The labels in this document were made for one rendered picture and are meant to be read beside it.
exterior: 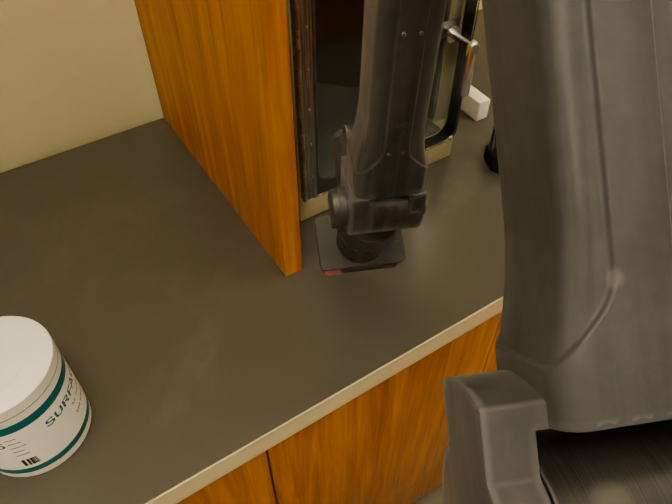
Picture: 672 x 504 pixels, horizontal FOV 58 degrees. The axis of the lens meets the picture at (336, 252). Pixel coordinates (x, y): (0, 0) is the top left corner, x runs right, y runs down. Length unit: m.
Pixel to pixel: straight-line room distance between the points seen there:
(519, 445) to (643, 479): 0.04
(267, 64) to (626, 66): 0.53
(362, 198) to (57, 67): 0.79
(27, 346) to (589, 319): 0.64
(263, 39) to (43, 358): 0.41
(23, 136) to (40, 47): 0.17
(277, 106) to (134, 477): 0.47
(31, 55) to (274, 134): 0.56
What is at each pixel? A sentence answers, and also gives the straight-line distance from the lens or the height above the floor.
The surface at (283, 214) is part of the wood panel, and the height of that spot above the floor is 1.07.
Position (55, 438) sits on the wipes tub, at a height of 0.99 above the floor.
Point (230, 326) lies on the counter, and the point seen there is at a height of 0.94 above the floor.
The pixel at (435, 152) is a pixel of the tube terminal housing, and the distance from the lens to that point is 1.12.
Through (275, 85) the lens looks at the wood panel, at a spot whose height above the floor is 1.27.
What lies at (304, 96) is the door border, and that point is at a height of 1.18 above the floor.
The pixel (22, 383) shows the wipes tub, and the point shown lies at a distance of 0.73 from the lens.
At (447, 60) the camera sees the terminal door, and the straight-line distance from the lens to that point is 0.99.
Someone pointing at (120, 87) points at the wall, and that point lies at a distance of 1.25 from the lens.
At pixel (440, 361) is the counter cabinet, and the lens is 1.03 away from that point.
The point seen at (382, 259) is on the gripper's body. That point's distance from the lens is 0.72.
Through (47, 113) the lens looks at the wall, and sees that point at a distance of 1.24.
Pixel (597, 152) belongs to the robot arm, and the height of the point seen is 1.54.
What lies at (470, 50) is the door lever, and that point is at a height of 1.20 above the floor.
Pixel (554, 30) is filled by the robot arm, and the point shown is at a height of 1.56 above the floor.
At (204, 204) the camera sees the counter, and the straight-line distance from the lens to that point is 1.06.
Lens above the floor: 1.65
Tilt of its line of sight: 48 degrees down
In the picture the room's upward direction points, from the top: straight up
